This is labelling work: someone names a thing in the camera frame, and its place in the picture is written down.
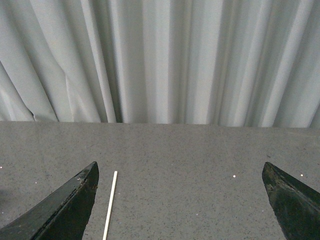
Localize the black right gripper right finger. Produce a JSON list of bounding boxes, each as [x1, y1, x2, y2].
[[261, 162, 320, 240]]

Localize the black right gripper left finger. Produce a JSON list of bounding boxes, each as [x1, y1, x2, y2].
[[0, 161, 99, 240]]

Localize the white chopstick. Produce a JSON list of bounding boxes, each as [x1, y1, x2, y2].
[[102, 171, 118, 240]]

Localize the white pleated curtain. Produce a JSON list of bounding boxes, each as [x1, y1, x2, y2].
[[0, 0, 320, 129]]

